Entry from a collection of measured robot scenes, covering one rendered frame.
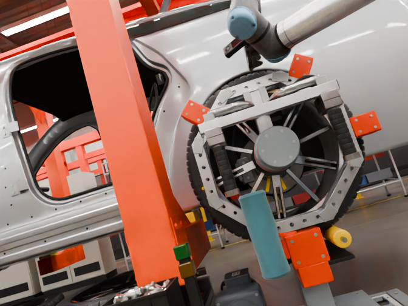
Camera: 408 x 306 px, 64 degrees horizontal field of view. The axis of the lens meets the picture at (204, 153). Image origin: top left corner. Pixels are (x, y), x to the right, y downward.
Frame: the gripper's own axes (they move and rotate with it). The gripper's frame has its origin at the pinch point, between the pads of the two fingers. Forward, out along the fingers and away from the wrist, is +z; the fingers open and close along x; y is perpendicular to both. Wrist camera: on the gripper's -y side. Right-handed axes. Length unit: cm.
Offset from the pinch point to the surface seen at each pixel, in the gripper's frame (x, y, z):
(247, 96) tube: -22.0, -4.3, -7.3
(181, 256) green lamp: -73, -33, -4
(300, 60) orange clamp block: -14.2, 16.4, -11.0
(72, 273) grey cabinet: 83, -331, 415
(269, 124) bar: -31.2, 1.0, -1.1
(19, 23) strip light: 443, -334, 163
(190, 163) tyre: -33.2, -30.2, 9.0
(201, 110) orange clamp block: -22.4, -21.2, -6.5
